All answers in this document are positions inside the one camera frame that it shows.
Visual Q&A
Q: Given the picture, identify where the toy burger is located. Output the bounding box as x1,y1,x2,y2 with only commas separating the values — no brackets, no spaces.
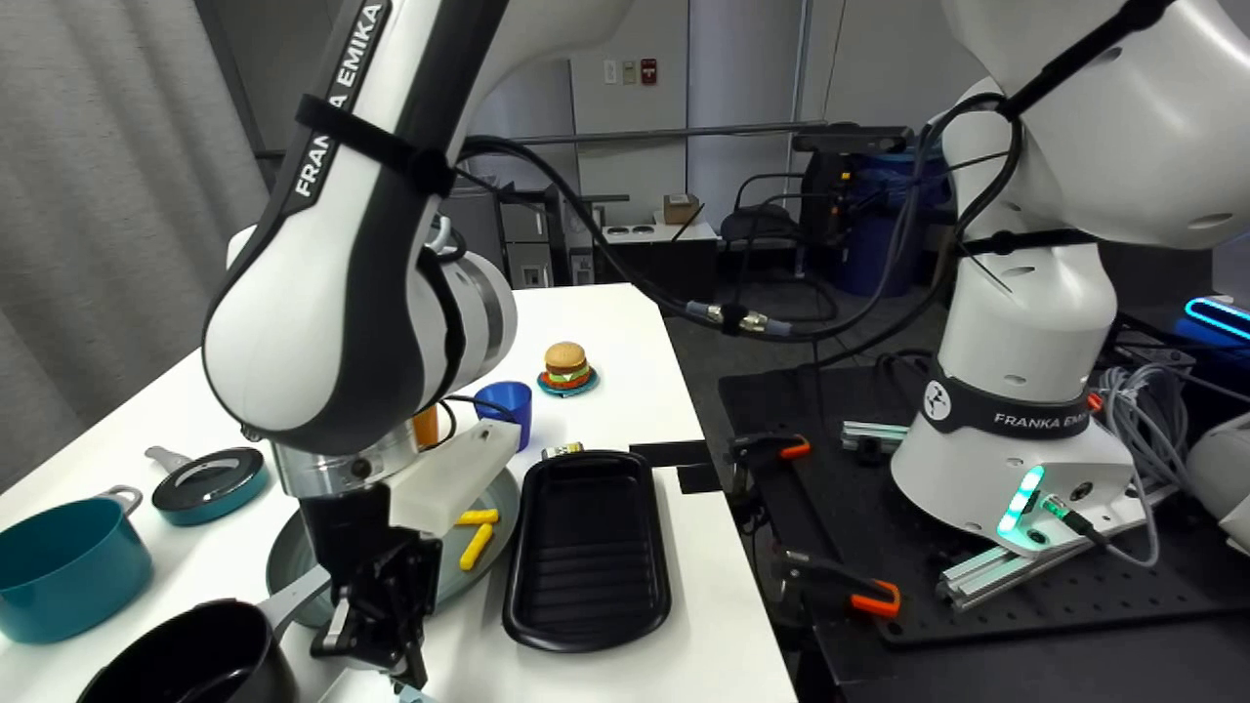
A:
540,342,596,390

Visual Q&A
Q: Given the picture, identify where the small teal plate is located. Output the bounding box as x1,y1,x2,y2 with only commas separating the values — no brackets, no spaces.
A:
534,368,607,403

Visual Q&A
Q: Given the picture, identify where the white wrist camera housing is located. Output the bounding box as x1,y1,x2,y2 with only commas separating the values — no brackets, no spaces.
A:
388,418,525,541

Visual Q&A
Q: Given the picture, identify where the black pot grey handle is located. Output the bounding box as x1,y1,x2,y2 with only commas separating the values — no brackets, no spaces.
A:
75,563,336,703

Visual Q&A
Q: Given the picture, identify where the grey cable bundle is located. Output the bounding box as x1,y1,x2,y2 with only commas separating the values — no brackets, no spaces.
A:
1086,362,1195,571

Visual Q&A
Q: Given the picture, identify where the small teal frying pan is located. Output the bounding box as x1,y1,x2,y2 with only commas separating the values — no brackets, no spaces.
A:
142,443,278,532

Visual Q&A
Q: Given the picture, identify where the wall switch red sticker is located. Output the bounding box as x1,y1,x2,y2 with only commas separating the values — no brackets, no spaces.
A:
601,51,664,93

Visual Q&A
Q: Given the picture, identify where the black wire chair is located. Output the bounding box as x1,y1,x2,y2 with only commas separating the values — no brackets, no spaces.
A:
719,170,845,330

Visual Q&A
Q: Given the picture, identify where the black perforated base board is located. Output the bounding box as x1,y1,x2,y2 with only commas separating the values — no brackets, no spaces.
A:
713,362,1250,657

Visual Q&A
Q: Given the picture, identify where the short aluminium rail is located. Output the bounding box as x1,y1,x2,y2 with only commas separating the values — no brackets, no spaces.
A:
834,416,915,463

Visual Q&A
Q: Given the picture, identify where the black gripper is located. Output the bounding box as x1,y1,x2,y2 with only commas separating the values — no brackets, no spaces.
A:
298,480,445,697

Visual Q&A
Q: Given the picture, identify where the blue glowing device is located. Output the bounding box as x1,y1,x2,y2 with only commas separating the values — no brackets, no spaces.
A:
1176,293,1250,362

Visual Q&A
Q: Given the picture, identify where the blue plastic cup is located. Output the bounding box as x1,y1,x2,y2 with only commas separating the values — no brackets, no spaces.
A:
469,379,534,459

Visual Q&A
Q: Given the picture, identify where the long aluminium rail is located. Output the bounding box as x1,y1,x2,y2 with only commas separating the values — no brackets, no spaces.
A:
933,485,1147,610

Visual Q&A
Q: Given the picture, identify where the teal toy pot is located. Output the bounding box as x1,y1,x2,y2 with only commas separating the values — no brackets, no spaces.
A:
0,485,156,647

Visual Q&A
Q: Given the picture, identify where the blue plastic bin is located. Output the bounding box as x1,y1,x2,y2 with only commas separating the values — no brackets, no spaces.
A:
832,140,954,300

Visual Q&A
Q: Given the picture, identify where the grey curtain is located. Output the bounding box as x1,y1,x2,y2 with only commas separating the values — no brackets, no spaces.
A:
0,0,284,493

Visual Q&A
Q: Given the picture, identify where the large orange black clamp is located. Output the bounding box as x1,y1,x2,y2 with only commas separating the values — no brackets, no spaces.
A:
777,549,906,625

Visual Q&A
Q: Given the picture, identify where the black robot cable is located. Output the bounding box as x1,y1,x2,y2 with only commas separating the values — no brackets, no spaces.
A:
452,90,1035,345

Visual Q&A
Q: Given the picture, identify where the black low cabinet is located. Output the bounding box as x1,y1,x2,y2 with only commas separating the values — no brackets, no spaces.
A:
591,220,721,319

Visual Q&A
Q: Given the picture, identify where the grey round plate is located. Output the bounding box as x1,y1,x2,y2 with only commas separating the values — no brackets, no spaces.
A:
261,464,525,616

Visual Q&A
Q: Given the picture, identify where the small orange black clamp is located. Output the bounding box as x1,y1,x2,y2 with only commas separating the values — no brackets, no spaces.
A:
729,430,817,477

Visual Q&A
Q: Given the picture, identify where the grey drawer unit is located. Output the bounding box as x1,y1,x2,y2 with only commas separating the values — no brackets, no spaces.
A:
498,193,578,288

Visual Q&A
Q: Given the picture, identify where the black ribbed tray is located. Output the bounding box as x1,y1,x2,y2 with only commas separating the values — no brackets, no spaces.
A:
498,450,674,657

